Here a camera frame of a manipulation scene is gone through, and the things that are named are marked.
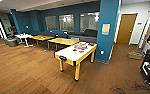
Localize brown wooden door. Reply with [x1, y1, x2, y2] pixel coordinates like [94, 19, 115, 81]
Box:
[116, 13, 138, 45]

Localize white outlet on blue pillar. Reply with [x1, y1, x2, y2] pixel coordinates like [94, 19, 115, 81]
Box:
[100, 49, 105, 56]

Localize yellow air hockey gaming table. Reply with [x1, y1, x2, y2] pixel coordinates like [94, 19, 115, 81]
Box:
[53, 42, 98, 82]

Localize yellow wooden table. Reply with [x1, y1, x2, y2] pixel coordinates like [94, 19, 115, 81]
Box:
[28, 34, 55, 47]
[46, 37, 79, 52]

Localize interior glass window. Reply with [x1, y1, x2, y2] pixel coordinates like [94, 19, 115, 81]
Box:
[58, 14, 75, 33]
[79, 11, 101, 34]
[44, 15, 59, 32]

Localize red bowl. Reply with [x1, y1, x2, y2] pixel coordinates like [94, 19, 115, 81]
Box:
[88, 42, 96, 47]

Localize small white table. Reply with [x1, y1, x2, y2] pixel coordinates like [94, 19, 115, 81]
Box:
[14, 33, 34, 49]

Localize dark grey sofa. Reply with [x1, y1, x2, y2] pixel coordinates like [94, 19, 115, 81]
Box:
[30, 28, 99, 44]

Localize yellow notice on blue pillar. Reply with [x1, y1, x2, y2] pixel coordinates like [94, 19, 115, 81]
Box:
[101, 23, 111, 36]

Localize grey beanbag chair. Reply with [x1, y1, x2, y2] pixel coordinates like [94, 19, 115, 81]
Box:
[3, 36, 21, 48]

